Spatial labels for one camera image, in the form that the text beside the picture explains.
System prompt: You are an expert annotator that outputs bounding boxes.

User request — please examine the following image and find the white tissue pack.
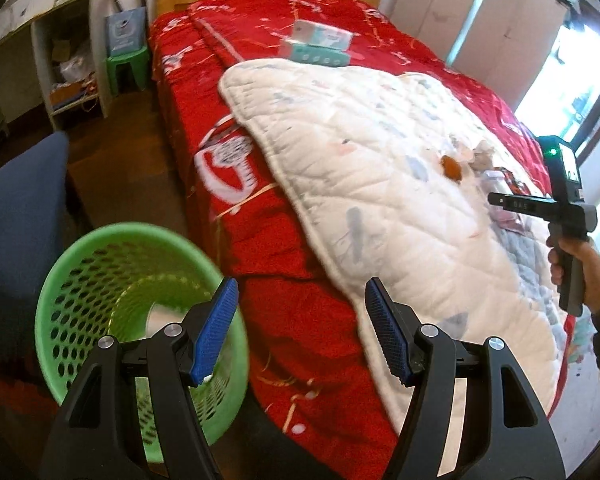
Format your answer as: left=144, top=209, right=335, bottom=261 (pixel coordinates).
left=292, top=19, right=353, bottom=51

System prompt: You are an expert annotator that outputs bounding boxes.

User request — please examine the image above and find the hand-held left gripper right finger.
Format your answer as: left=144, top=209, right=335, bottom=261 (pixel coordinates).
left=363, top=276, right=566, bottom=480

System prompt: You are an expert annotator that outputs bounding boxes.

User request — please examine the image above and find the white quilted blanket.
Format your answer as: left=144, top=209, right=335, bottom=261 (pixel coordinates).
left=217, top=57, right=578, bottom=436

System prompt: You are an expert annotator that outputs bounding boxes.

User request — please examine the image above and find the teal tissue pack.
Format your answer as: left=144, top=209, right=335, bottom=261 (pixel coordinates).
left=279, top=40, right=352, bottom=67

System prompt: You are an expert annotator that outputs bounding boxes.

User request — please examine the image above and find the tissue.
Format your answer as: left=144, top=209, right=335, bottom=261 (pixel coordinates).
left=462, top=139, right=498, bottom=170

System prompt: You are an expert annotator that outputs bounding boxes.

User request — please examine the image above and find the white desk with shelves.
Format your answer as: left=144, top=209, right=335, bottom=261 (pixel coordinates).
left=0, top=0, right=113, bottom=151

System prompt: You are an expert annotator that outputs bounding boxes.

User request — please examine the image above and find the red printed blanket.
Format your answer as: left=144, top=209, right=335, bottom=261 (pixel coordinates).
left=147, top=0, right=573, bottom=480

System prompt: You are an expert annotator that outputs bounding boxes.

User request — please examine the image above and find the window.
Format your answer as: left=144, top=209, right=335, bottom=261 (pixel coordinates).
left=515, top=22, right=600, bottom=161

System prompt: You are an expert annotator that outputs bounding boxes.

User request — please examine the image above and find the blue chair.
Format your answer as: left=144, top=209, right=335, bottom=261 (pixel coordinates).
left=0, top=131, right=81, bottom=376

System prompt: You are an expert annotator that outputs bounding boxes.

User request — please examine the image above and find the green plastic basket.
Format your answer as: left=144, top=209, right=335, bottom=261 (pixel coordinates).
left=34, top=221, right=251, bottom=466

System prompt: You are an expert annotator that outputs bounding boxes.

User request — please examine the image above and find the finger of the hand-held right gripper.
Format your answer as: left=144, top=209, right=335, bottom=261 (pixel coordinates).
left=487, top=191, right=561, bottom=219

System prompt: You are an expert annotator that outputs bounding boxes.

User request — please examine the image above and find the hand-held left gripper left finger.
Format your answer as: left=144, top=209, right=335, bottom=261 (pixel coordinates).
left=39, top=276, right=241, bottom=480

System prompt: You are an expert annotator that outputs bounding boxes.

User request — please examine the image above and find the green plastic stool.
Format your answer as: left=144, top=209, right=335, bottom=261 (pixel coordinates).
left=105, top=45, right=150, bottom=96

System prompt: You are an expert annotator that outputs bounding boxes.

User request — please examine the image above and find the blue-grey box on stool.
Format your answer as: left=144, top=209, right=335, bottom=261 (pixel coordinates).
left=105, top=7, right=148, bottom=56

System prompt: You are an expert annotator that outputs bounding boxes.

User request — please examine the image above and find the white two-door wardrobe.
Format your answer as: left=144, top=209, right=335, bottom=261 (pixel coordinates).
left=389, top=0, right=491, bottom=63
left=452, top=0, right=573, bottom=111

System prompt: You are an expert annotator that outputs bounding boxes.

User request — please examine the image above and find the person's right hand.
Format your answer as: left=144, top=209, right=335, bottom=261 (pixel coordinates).
left=546, top=236, right=600, bottom=317

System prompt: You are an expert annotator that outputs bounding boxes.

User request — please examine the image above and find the white plastic bag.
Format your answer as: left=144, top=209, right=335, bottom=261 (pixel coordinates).
left=57, top=52, right=98, bottom=86

